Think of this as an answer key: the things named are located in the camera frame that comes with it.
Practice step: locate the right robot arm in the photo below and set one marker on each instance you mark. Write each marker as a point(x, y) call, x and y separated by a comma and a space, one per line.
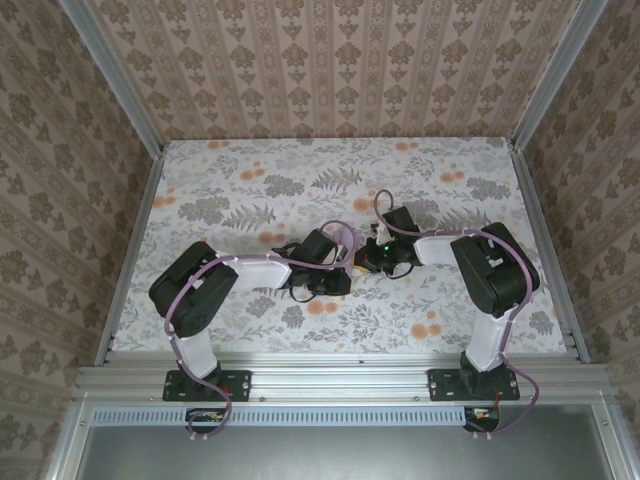
point(495, 275)

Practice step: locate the aluminium cross rail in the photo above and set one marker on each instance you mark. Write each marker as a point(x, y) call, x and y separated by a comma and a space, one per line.
point(340, 375)

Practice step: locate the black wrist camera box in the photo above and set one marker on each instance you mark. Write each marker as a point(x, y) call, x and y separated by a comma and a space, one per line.
point(400, 221)
point(317, 244)

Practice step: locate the aluminium corner post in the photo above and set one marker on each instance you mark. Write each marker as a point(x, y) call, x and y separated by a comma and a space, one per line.
point(120, 85)
point(550, 75)

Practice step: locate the lilac paper sheet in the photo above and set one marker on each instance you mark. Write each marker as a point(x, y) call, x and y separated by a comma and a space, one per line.
point(344, 245)

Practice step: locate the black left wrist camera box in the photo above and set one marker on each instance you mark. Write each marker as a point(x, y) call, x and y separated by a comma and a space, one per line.
point(317, 244)

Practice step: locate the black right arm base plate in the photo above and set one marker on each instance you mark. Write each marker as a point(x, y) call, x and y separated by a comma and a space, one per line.
point(442, 385)

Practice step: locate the aluminium side rail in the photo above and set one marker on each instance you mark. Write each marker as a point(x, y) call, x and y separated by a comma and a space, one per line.
point(132, 250)
point(550, 250)

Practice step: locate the grey metal panel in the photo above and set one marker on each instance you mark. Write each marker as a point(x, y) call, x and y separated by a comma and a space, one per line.
point(340, 455)

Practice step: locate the floral patterned table cover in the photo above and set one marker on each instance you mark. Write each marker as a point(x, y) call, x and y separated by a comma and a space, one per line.
point(400, 310)

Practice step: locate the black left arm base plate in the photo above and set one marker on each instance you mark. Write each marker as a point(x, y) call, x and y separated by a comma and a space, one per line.
point(240, 385)

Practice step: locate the small black circuit board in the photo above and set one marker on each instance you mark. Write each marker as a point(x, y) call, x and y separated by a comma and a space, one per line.
point(205, 419)
point(482, 419)

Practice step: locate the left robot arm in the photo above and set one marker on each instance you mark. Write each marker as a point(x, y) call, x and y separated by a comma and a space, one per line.
point(195, 295)

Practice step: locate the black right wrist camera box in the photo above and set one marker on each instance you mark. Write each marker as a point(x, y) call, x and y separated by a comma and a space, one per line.
point(400, 221)

